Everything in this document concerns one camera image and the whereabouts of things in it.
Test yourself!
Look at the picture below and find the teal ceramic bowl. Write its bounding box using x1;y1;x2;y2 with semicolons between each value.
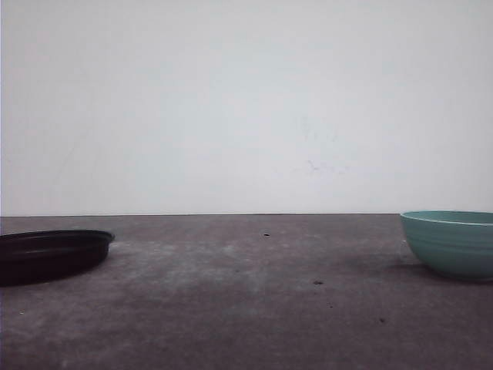
400;210;492;281

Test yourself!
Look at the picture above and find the black frying pan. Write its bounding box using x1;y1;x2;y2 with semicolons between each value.
1;230;115;287

